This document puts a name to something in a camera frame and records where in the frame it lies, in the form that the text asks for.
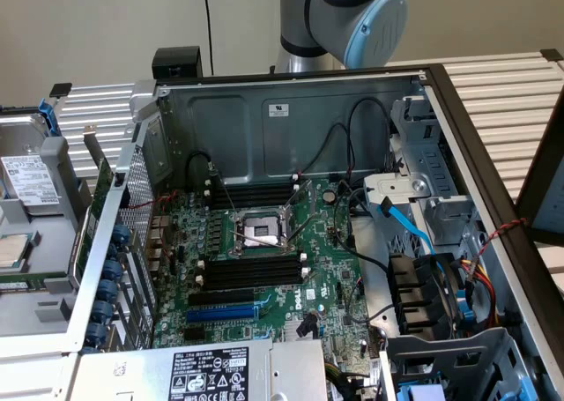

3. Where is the green RAM stick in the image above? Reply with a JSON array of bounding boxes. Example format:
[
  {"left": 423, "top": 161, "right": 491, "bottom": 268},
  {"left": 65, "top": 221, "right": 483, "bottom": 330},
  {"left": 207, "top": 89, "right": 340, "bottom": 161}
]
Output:
[{"left": 0, "top": 278, "right": 50, "bottom": 293}]

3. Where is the CPU socket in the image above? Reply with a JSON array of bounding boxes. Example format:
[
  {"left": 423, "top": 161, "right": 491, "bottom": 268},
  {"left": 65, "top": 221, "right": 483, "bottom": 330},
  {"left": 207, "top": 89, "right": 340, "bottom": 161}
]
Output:
[{"left": 228, "top": 209, "right": 301, "bottom": 259}]

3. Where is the open PC case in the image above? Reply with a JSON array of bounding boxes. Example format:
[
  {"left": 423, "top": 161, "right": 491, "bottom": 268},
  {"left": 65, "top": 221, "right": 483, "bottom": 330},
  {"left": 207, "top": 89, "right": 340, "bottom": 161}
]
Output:
[{"left": 61, "top": 63, "right": 564, "bottom": 401}]

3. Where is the green motherboard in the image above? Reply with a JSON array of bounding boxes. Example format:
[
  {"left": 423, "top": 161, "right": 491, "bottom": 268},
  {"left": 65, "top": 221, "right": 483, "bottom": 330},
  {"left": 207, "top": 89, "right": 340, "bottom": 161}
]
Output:
[{"left": 152, "top": 178, "right": 375, "bottom": 349}]

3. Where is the long black expansion slot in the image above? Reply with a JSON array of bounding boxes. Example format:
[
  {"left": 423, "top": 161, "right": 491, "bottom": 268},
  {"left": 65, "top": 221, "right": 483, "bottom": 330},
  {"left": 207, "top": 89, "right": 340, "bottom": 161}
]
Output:
[{"left": 188, "top": 290, "right": 256, "bottom": 308}]

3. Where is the blue expansion slot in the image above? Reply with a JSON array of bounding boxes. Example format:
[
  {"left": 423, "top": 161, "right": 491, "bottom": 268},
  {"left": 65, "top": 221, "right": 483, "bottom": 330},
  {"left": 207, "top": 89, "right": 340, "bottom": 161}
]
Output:
[{"left": 185, "top": 307, "right": 259, "bottom": 324}]

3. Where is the silver chipset heat sink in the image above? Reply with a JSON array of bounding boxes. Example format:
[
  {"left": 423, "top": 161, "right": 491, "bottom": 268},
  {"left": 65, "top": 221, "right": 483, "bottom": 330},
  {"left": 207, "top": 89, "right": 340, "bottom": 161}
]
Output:
[{"left": 283, "top": 320, "right": 321, "bottom": 341}]

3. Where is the silver metal disk bay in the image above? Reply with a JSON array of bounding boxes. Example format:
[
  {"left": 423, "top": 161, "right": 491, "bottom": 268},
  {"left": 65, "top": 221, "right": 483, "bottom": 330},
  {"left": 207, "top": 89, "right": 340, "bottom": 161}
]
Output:
[{"left": 363, "top": 96, "right": 484, "bottom": 261}]

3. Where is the black box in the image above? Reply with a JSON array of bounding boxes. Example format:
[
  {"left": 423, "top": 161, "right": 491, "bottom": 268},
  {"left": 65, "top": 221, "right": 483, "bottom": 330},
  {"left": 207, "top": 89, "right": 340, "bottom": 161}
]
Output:
[{"left": 152, "top": 47, "right": 204, "bottom": 79}]

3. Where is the green graphics card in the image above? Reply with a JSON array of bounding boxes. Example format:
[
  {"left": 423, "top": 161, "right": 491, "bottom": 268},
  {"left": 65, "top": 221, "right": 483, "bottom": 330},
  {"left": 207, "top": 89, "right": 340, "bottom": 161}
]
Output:
[{"left": 70, "top": 124, "right": 116, "bottom": 283}]

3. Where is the grey metal drive cage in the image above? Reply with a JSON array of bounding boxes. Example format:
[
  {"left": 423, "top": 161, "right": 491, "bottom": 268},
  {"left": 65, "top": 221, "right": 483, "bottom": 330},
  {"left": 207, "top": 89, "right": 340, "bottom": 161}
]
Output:
[{"left": 379, "top": 327, "right": 537, "bottom": 401}]

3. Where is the grey parts rack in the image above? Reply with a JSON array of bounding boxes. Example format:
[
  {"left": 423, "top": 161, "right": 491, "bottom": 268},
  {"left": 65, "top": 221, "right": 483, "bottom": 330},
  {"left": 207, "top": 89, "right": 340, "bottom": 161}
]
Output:
[{"left": 0, "top": 136, "right": 92, "bottom": 338}]

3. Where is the silver power supply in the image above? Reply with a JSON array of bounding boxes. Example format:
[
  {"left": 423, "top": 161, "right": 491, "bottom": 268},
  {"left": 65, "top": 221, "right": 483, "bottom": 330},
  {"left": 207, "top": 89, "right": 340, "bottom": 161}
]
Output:
[{"left": 78, "top": 338, "right": 328, "bottom": 401}]

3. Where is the blue plastic disk carrier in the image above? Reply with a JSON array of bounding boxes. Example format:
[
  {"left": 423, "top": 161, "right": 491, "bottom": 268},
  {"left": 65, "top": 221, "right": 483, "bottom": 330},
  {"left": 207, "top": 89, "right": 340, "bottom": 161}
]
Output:
[{"left": 37, "top": 99, "right": 62, "bottom": 138}]

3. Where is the dark leaning side panel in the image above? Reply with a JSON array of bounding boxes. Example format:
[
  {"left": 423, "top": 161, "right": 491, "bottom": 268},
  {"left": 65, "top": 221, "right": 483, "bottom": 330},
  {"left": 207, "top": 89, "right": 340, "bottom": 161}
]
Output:
[{"left": 514, "top": 109, "right": 564, "bottom": 246}]

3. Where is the silver hard disk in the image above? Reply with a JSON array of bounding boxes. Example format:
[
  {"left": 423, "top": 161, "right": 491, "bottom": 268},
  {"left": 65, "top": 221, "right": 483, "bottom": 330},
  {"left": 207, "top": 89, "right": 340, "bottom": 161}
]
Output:
[{"left": 0, "top": 113, "right": 63, "bottom": 218}]

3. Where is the silver CPU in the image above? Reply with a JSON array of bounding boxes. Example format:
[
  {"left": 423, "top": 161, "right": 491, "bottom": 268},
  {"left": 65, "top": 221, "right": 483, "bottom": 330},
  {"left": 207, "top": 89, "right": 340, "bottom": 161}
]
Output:
[{"left": 0, "top": 231, "right": 36, "bottom": 273}]

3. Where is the thin black red wire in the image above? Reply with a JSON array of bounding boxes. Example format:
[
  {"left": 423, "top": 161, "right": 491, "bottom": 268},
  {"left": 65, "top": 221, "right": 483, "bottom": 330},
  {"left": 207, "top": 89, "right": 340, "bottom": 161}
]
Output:
[{"left": 297, "top": 122, "right": 356, "bottom": 175}]

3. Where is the short black looped wire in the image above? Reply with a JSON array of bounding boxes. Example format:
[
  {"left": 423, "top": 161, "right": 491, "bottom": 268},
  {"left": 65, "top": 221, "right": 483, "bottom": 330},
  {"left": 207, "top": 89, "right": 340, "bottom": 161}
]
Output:
[{"left": 186, "top": 152, "right": 213, "bottom": 186}]

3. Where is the thin black fan wire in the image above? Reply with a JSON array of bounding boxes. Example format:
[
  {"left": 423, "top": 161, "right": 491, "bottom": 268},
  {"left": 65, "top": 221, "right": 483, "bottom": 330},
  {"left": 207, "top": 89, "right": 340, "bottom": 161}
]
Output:
[{"left": 330, "top": 179, "right": 393, "bottom": 272}]

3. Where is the thick black power wire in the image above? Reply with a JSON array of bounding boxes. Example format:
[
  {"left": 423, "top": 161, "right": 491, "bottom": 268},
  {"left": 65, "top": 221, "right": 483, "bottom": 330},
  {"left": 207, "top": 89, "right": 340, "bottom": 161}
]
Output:
[{"left": 346, "top": 97, "right": 393, "bottom": 173}]

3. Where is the blue disk wire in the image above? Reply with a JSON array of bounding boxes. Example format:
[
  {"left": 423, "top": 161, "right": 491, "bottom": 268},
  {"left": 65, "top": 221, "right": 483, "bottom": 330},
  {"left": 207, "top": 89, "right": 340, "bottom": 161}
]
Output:
[{"left": 378, "top": 196, "right": 440, "bottom": 256}]

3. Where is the black wire plug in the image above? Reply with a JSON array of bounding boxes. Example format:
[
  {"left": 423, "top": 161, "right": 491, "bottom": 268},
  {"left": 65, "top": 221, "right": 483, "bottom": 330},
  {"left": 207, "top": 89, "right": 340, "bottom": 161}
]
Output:
[{"left": 295, "top": 312, "right": 318, "bottom": 339}]

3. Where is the black camera cable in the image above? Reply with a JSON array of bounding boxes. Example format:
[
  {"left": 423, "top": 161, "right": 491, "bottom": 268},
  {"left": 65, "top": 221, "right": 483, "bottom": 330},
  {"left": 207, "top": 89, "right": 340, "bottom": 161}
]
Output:
[{"left": 204, "top": 0, "right": 216, "bottom": 76}]

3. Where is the black yellow wire bundle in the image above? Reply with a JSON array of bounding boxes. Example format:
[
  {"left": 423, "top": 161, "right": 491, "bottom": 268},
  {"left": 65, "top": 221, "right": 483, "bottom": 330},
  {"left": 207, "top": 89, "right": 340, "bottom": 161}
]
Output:
[{"left": 323, "top": 359, "right": 384, "bottom": 401}]

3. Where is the yellow red power wire bundle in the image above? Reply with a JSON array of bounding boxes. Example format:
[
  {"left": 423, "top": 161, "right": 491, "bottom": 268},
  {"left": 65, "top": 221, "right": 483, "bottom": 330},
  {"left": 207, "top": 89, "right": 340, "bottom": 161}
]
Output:
[{"left": 457, "top": 259, "right": 501, "bottom": 327}]

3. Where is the twisted red black wire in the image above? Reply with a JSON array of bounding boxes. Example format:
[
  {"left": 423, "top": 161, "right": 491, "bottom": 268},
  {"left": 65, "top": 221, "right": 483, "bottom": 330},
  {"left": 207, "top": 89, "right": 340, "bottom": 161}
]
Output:
[{"left": 478, "top": 217, "right": 529, "bottom": 261}]

